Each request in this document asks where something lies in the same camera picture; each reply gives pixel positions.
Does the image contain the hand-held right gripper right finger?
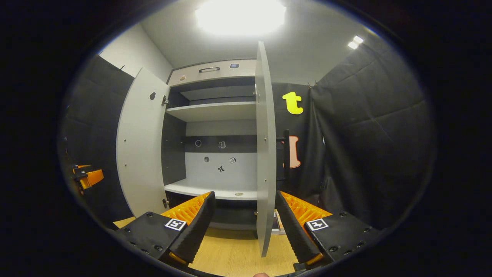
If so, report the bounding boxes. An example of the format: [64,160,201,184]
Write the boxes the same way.
[274,190,381,271]

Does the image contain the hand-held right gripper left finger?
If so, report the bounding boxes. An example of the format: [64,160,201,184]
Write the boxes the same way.
[111,191,217,270]

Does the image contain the grey shoe cabinet door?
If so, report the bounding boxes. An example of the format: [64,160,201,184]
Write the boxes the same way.
[116,67,171,219]
[254,41,291,257]

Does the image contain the grey double-door shoe cabinet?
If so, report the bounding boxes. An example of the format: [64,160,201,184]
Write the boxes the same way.
[161,59,258,231]

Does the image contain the grey cabinet drawer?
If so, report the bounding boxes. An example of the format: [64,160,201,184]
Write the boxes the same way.
[168,59,257,87]

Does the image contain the black backdrop cloth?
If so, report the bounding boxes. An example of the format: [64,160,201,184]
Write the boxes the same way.
[58,33,437,231]

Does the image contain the large ceiling light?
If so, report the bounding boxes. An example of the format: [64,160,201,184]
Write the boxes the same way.
[195,0,287,36]

